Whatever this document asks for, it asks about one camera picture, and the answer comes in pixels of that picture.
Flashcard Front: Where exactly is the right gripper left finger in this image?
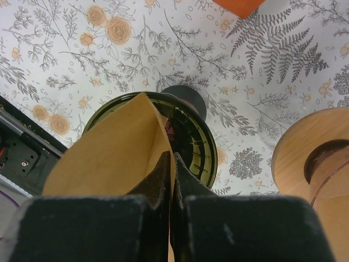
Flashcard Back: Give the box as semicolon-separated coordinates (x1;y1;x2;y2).
129;151;171;261

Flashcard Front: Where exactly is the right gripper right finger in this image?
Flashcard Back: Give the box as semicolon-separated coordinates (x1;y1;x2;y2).
173;153;216;261

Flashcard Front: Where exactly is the green glass coffee dripper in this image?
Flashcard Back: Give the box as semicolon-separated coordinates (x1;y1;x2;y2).
79;92;218;194

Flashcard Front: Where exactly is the orange coffee filter box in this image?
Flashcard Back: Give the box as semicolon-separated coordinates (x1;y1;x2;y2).
213;0;265;19

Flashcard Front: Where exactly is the floral tablecloth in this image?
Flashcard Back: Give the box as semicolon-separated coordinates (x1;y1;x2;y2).
1;1;348;195

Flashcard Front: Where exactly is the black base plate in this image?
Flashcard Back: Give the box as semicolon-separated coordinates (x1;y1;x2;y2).
1;97;67;197

